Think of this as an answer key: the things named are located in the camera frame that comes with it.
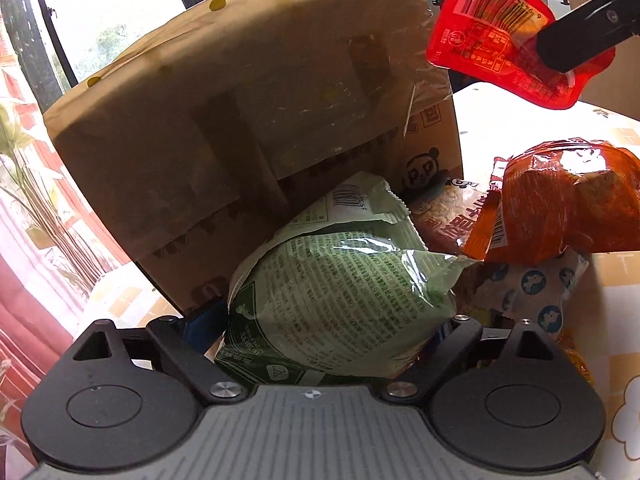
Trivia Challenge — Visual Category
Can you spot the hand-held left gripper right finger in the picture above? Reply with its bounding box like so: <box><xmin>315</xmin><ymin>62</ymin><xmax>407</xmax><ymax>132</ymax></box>
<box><xmin>382</xmin><ymin>315</ymin><xmax>565</xmax><ymax>403</ymax></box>

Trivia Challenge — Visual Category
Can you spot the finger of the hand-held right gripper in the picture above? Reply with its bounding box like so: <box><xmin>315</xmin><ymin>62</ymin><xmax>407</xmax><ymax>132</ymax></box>
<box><xmin>537</xmin><ymin>0</ymin><xmax>640</xmax><ymax>73</ymax></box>

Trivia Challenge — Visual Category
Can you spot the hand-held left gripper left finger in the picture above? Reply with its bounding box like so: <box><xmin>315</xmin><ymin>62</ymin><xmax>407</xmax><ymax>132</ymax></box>
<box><xmin>72</xmin><ymin>304</ymin><xmax>247</xmax><ymax>403</ymax></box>

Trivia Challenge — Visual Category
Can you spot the red snack packet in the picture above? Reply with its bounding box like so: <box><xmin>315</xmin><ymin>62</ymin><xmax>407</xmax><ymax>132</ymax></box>
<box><xmin>426</xmin><ymin>0</ymin><xmax>617</xmax><ymax>110</ymax></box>

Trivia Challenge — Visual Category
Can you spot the green snack bag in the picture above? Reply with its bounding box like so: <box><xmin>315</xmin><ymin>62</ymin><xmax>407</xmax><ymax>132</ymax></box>
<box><xmin>214</xmin><ymin>171</ymin><xmax>476</xmax><ymax>378</ymax></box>

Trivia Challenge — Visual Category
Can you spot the cardboard box with plastic liner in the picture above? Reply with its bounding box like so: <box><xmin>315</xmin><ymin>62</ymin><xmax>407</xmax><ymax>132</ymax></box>
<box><xmin>42</xmin><ymin>0</ymin><xmax>463</xmax><ymax>318</ymax></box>

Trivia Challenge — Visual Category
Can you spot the brown board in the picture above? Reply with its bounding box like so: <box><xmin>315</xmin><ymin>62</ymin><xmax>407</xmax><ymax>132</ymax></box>
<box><xmin>557</xmin><ymin>0</ymin><xmax>640</xmax><ymax>121</ymax></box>

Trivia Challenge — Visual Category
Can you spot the white packet with blue circles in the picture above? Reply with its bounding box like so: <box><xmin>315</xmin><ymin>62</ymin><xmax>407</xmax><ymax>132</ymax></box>
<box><xmin>472</xmin><ymin>249</ymin><xmax>590</xmax><ymax>335</ymax></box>

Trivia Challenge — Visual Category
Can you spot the small orange snack packet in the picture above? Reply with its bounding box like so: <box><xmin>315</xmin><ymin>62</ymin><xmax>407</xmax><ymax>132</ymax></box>
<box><xmin>557</xmin><ymin>330</ymin><xmax>597</xmax><ymax>387</ymax></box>

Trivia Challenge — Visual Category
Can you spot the orange printed snack packet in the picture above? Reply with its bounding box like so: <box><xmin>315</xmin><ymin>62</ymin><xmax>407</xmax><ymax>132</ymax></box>
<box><xmin>412</xmin><ymin>157</ymin><xmax>503</xmax><ymax>256</ymax></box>

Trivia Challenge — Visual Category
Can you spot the orange crinkled snack bag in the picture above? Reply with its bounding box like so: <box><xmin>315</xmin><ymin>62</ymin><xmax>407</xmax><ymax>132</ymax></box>
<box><xmin>462</xmin><ymin>137</ymin><xmax>640</xmax><ymax>266</ymax></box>

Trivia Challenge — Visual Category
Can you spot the printed pink backdrop curtain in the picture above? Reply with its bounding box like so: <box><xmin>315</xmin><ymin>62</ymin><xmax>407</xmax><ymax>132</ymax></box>
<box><xmin>0</xmin><ymin>25</ymin><xmax>131</xmax><ymax>461</ymax></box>

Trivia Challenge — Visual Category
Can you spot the black framed window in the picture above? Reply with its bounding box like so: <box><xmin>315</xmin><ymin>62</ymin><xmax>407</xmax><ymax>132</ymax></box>
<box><xmin>0</xmin><ymin>0</ymin><xmax>321</xmax><ymax>91</ymax></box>

